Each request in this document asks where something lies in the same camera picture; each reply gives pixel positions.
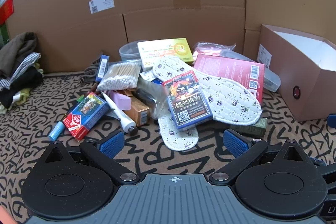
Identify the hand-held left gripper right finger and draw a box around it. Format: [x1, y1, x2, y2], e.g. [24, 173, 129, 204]
[209, 129, 319, 185]

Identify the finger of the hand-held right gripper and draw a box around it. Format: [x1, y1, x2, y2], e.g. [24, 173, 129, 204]
[327, 113, 336, 135]
[308, 156, 336, 188]

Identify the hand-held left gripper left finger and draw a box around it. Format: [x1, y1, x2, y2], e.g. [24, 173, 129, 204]
[31, 131, 140, 185]

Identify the floral fabric insole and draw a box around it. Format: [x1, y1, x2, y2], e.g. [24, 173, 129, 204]
[157, 109, 200, 151]
[152, 56, 263, 126]

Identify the dark blue flame card box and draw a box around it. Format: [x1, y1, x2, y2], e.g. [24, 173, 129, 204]
[161, 70, 214, 130]

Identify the pinkish brown cardboard box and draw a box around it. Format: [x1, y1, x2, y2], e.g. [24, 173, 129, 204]
[257, 24, 336, 122]

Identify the person's left forearm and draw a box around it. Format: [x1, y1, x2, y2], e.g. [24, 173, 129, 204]
[0, 206, 16, 224]

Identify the clear round plastic container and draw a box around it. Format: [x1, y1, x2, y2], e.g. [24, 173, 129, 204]
[119, 40, 143, 62]

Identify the dark green box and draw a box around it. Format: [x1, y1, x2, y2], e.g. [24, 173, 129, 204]
[230, 118, 268, 136]

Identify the white ointment tube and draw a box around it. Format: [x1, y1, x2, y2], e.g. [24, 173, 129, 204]
[101, 91, 139, 135]

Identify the blue and red card box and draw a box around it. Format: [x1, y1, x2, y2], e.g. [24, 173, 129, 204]
[62, 92, 111, 141]

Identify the orange box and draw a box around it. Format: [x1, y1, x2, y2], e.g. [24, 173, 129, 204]
[126, 93, 151, 126]

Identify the pink ribbon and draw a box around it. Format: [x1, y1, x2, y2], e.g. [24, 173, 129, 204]
[109, 90, 132, 110]

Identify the light blue tube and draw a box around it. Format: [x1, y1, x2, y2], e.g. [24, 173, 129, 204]
[49, 121, 65, 140]

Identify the letter-patterned mat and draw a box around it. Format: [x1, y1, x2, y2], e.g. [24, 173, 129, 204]
[0, 70, 336, 224]

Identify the clear bag with dark item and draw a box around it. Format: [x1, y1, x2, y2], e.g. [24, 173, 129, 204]
[136, 78, 168, 119]

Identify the bag of cotton swabs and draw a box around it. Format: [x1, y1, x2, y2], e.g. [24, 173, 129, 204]
[97, 60, 142, 91]

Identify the clear plastic case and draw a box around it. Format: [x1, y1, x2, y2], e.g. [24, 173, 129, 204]
[220, 49, 281, 93]

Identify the small blue barcode box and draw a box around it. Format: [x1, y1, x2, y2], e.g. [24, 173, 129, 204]
[95, 54, 110, 83]

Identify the pink plastic bag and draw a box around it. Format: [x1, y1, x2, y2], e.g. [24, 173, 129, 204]
[193, 42, 237, 56]

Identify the yellow-green cloth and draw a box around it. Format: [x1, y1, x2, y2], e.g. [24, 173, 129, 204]
[13, 88, 32, 105]

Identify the yellow medicine box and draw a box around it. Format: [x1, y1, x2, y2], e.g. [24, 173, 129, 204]
[137, 38, 195, 69]

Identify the black cloth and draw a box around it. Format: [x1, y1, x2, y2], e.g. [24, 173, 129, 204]
[0, 67, 44, 109]

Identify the striped cloth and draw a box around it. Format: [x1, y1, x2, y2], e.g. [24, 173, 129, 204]
[0, 53, 42, 90]

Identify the brown cloth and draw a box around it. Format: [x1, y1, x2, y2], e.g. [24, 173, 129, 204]
[0, 31, 38, 75]

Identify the white shipping label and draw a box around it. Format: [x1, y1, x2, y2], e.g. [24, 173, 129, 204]
[89, 0, 115, 14]

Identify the green package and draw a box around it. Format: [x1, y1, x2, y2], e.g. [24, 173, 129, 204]
[0, 25, 9, 43]

